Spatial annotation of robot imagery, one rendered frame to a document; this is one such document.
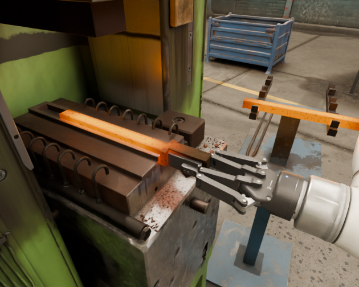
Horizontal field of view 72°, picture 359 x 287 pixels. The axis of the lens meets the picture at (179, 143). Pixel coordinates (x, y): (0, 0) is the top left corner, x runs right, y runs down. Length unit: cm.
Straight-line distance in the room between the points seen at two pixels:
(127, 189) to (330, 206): 32
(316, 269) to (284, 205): 124
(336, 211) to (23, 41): 79
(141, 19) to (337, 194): 59
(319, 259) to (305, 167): 77
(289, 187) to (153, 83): 49
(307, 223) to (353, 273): 132
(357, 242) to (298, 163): 64
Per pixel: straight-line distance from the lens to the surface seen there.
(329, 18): 817
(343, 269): 171
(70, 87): 92
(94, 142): 57
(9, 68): 81
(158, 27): 69
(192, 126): 62
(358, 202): 42
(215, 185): 41
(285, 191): 41
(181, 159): 46
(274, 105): 78
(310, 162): 106
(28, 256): 58
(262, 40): 423
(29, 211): 52
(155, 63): 72
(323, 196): 41
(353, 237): 42
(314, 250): 171
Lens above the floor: 129
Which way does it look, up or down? 35 degrees down
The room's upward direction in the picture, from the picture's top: straight up
